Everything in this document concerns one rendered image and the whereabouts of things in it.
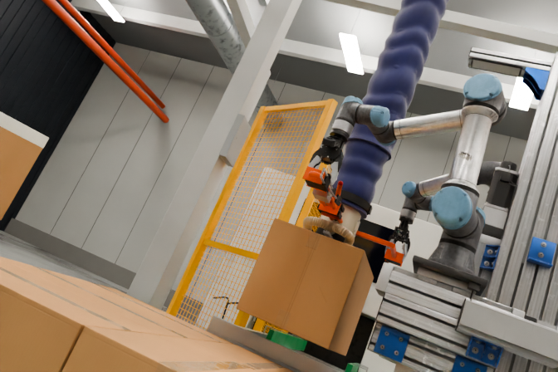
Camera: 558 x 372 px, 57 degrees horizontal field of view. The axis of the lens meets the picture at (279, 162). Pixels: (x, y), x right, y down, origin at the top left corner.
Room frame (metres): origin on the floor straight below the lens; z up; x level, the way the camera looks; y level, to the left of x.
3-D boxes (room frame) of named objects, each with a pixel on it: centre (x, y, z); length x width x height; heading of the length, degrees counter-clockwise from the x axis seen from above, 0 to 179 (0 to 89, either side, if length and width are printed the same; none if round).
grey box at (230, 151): (3.21, 0.31, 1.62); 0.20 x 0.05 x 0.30; 163
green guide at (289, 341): (3.76, -0.53, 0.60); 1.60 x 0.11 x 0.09; 163
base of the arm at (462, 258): (1.62, -0.64, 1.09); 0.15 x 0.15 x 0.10
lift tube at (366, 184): (2.36, -0.37, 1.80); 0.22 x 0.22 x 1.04
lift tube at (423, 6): (2.36, -0.37, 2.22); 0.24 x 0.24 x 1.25
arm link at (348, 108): (1.81, -0.17, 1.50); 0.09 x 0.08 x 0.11; 53
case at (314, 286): (2.35, -0.37, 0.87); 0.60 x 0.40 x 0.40; 159
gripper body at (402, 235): (2.51, -0.71, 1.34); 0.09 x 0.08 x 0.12; 159
